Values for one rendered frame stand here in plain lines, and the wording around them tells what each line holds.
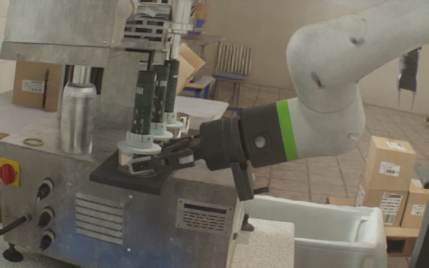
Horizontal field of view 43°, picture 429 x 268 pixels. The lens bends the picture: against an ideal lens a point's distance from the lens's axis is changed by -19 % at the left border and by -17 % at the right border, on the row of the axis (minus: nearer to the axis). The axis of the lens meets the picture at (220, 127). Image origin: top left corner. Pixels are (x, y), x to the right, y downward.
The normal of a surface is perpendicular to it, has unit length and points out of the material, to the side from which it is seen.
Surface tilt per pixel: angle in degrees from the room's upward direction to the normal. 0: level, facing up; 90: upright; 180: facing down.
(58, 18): 90
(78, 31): 90
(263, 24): 90
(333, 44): 62
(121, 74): 90
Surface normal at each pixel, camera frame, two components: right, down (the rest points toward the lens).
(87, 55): -0.11, 0.18
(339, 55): 0.25, 0.03
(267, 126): -0.19, -0.27
